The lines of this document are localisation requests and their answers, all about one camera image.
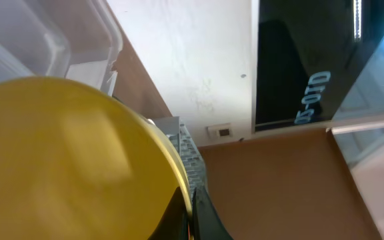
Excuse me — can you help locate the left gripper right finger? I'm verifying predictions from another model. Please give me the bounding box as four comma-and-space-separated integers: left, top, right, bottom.
193, 187, 233, 240

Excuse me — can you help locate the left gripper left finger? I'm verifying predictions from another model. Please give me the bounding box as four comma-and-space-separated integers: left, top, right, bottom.
148, 187, 189, 240

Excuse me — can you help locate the yellow bowl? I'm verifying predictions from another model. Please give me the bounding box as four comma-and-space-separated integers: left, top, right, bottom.
0, 77, 192, 239

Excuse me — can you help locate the grey dishwasher rack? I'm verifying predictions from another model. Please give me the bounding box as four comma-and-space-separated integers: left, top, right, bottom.
153, 117, 208, 198

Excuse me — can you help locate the clear plastic bin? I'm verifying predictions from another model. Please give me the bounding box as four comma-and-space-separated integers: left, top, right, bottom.
0, 0, 123, 95

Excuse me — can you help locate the white wall socket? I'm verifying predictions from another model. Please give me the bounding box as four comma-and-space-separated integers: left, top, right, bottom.
207, 123, 232, 139

